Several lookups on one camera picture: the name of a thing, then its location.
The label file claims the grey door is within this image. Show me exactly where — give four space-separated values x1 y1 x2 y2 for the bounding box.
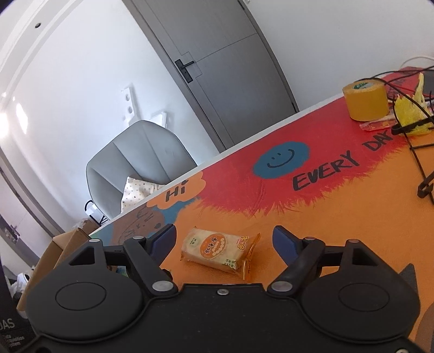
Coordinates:
124 0 301 153

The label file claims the dotted cream cushion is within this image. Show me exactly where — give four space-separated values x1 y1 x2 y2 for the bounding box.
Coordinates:
121 176 167 213

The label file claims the black door handle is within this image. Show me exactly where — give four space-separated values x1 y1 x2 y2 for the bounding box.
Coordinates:
174 58 195 83

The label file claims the grey padded chair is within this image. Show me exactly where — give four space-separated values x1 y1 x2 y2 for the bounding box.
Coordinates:
85 120 198 221

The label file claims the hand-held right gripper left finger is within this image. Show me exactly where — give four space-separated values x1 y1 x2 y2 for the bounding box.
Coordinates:
69 224 178 293

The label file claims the white round object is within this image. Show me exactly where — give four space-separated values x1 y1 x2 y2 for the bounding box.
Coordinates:
10 272 33 297

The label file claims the yellow crinkled plastic piece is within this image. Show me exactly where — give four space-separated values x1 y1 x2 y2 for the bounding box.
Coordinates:
393 72 434 136

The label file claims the orange rice cracker packet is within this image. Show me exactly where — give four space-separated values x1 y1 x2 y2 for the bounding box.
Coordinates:
180 227 261 280

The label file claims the yellow tape roll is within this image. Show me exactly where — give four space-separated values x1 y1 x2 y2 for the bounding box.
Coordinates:
342 79 390 122

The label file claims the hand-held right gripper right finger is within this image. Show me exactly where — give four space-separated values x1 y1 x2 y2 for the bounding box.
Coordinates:
268 225 380 294

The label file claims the black curved handle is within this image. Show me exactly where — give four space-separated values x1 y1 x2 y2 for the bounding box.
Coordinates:
85 200 112 225

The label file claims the small orange wrapper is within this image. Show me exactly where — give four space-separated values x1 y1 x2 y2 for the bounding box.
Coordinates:
359 117 397 131

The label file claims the brown cardboard box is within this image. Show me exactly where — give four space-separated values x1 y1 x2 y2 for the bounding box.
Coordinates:
16 219 129 311

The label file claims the tangle of black cables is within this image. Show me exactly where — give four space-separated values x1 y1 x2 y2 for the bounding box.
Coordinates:
373 64 434 204

